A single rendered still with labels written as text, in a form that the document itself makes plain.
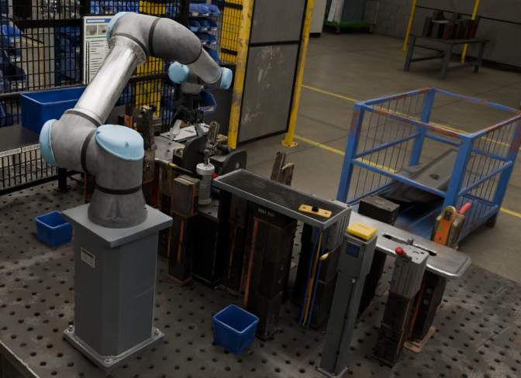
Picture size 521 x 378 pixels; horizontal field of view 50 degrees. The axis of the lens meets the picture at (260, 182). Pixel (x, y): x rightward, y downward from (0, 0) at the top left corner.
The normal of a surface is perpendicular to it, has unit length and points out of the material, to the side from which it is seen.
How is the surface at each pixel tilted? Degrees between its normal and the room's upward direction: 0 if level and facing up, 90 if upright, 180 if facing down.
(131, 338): 90
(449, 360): 0
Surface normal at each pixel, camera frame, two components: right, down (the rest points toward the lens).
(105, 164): -0.27, 0.33
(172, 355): 0.12, -0.92
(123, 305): 0.77, 0.33
